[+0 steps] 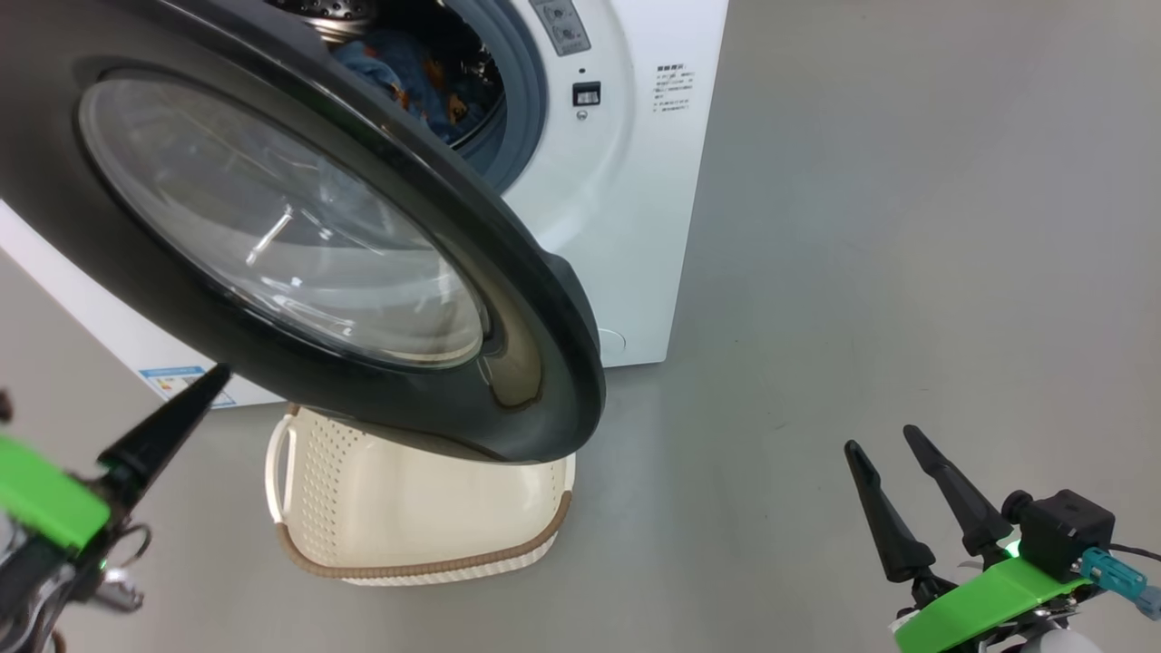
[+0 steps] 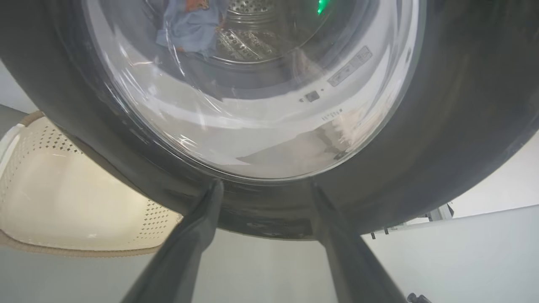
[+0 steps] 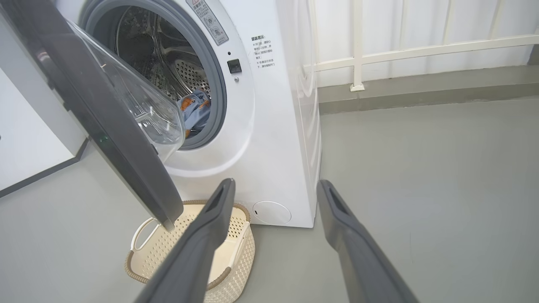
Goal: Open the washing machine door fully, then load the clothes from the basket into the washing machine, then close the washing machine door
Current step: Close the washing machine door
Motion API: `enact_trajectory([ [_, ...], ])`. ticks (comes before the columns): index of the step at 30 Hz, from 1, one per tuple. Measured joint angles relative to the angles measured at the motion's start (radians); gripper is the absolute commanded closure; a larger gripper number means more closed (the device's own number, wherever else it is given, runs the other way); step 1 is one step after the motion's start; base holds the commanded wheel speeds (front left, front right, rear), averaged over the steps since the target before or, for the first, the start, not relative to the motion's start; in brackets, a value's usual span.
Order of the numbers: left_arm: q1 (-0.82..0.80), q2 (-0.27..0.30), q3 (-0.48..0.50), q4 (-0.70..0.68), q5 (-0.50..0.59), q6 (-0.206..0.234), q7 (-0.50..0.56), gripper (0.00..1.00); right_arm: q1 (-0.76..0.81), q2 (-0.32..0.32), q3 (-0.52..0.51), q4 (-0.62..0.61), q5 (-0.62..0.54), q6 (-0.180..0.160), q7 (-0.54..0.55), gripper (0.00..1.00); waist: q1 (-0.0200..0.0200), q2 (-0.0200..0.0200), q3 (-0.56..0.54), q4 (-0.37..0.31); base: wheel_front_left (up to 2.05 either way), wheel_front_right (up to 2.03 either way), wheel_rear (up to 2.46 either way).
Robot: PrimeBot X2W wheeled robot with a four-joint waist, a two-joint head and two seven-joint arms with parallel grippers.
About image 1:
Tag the black door latch socket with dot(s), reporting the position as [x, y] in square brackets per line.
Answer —
[587, 94]

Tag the white front-load washing machine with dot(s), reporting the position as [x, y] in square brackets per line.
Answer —
[635, 227]

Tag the dark round glass washer door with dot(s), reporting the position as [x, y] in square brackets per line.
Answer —
[544, 363]

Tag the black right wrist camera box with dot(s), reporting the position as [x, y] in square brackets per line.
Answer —
[1066, 535]

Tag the grey plate with round buttons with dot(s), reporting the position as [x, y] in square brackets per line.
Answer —
[562, 25]

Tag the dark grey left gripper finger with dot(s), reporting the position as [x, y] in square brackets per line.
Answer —
[4, 406]
[163, 431]

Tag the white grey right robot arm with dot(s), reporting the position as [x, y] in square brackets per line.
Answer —
[1061, 644]

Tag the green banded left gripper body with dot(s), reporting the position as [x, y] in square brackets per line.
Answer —
[45, 499]

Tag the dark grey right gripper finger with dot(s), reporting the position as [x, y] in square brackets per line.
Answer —
[970, 512]
[893, 535]

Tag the grey rubber door gasket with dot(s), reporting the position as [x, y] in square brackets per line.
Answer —
[524, 109]

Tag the cream plastic laundry basket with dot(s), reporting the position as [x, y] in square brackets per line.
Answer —
[408, 517]

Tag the blue energy label sticker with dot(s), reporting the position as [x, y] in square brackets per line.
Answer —
[172, 381]

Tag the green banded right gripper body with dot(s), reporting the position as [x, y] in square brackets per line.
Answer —
[989, 603]

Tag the printed warning text label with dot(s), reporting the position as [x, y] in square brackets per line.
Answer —
[674, 87]

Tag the blue clothes in drum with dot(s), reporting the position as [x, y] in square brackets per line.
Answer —
[336, 14]

